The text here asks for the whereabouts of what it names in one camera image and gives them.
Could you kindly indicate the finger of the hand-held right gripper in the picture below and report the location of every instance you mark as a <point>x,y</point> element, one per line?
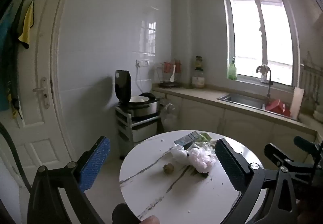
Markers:
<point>272,152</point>
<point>301,141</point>

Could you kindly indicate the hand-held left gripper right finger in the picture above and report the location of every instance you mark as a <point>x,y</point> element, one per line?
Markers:
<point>231,164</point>

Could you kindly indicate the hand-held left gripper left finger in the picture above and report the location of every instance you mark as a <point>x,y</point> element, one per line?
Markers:
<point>96,163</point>

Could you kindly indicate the person's left hand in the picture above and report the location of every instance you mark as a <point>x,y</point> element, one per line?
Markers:
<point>151,220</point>

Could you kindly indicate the pale cutting board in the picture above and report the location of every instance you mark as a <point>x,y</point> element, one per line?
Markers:
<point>297,103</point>

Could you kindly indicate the red basin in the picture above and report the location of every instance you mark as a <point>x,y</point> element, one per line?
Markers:
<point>276,108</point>

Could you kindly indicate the cream kitchen cabinet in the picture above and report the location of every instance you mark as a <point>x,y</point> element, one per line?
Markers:
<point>239,123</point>

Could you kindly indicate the white storage rack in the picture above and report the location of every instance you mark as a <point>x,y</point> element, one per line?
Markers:
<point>126,125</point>

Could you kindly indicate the grey drink carton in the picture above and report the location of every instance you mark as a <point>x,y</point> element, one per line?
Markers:
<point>186,139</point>

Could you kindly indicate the white crumpled tissue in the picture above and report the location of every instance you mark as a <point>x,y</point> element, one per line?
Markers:
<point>179,154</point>

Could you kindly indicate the steel sink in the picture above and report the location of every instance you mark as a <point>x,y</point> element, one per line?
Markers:
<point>239,100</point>

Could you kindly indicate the brown fruit pit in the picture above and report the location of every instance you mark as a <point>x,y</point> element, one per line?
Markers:
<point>168,168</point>

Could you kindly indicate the round white marble table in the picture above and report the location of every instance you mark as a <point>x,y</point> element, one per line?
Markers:
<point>176,201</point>

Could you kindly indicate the metal faucet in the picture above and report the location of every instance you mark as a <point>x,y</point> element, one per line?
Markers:
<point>269,82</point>

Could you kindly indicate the white panelled door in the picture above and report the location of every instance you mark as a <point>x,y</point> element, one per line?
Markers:
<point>37,125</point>

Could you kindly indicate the black silver rice cooker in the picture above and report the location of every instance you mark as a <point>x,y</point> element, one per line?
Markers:
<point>141,105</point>

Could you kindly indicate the beige kitchen countertop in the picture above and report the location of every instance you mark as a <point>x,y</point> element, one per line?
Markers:
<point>196,94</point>

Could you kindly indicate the clear plastic bag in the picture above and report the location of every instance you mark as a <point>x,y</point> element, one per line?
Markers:
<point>167,115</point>

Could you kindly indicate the cloth on faucet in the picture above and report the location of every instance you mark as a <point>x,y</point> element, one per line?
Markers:
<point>263,69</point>

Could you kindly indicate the green soap bottle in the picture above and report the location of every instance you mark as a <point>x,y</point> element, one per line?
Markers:
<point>232,71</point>

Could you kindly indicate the glass jar with yellow lid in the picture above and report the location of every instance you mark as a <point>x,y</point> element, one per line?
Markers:
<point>198,80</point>

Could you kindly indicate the white rice spoon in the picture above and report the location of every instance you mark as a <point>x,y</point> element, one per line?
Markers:
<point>172,77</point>

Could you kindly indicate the red cup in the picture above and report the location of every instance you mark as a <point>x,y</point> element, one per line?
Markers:
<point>178,66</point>
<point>167,67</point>

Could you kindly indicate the kitchen window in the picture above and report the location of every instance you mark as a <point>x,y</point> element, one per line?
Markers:
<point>247,37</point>

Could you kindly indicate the dark hanging garment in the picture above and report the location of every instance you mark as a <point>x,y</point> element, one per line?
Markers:
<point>14,62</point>

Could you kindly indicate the blue hanging cloth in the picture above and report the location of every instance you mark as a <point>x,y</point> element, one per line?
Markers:
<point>3,67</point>

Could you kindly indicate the yellow cloth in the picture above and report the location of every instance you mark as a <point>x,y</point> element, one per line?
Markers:
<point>26,25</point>

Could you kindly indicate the wall power outlet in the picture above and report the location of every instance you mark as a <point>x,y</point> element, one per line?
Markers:
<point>142,63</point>

